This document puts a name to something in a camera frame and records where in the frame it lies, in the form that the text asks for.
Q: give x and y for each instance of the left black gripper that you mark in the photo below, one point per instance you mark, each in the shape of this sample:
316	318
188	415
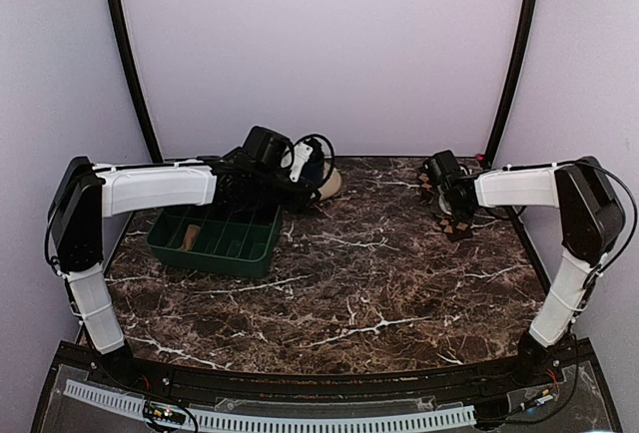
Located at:
300	198

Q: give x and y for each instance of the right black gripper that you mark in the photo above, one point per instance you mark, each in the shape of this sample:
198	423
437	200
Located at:
464	216

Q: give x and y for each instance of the brown black checkered sock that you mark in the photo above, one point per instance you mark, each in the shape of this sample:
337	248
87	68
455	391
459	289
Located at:
454	229

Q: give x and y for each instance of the plain brown sock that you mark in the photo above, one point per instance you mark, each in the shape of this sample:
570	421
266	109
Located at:
190	237

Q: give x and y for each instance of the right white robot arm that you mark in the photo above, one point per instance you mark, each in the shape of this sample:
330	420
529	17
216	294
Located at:
588	210

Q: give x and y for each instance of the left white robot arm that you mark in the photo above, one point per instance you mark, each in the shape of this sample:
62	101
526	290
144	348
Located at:
267	169

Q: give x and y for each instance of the dark blue mug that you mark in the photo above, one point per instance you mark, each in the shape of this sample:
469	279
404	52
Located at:
312	170

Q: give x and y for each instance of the green divided plastic tray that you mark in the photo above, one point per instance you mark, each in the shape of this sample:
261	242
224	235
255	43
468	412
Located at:
234	243

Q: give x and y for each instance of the beige floral round mat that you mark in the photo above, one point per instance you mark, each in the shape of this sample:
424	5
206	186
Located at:
332	186

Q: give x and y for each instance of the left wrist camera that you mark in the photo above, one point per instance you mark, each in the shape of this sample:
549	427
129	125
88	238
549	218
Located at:
301	153

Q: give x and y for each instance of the black front rail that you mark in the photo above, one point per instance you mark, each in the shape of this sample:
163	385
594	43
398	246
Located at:
203	385

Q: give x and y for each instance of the right black frame post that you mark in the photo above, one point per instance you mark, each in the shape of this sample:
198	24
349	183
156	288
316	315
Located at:
524	24

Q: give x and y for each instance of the black frame post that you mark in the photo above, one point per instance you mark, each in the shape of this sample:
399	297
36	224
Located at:
128	63
524	24

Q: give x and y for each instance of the white slotted cable duct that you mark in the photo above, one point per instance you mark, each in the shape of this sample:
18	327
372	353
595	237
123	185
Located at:
246	416

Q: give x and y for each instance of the left black frame post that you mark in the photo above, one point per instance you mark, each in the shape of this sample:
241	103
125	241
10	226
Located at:
128	63

